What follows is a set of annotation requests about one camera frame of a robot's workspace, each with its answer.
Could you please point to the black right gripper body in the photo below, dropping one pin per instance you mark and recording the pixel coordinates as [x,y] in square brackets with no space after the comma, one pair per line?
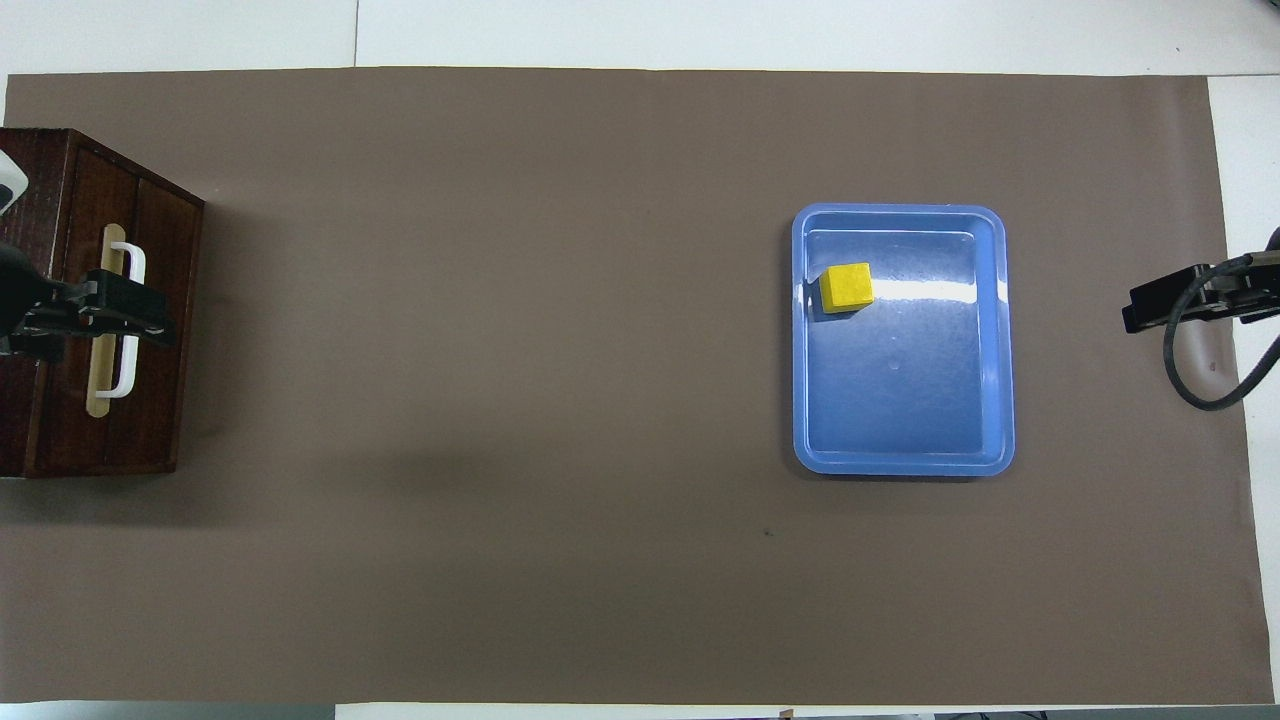
[1245,295]

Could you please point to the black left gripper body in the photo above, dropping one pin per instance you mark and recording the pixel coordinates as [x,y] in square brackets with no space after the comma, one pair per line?
[25,300]

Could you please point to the wooden drawer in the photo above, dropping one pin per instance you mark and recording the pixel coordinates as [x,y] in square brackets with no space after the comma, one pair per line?
[100,190]

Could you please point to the yellow block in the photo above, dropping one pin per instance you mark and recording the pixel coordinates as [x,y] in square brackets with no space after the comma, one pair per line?
[846,286]

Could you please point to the dark wooden cabinet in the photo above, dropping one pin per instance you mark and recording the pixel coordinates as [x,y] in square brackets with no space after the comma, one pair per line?
[160,420]

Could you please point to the blue plastic tray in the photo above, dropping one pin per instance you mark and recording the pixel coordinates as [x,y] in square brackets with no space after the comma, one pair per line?
[900,400]

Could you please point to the brown paper table mat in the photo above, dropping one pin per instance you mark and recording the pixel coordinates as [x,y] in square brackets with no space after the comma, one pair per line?
[500,400]

